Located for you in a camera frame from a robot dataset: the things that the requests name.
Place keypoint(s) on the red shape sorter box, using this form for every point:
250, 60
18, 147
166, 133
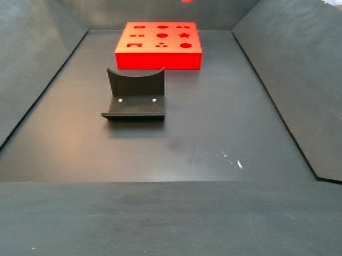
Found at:
159, 45

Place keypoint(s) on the black curved holder stand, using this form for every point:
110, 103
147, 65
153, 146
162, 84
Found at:
137, 90

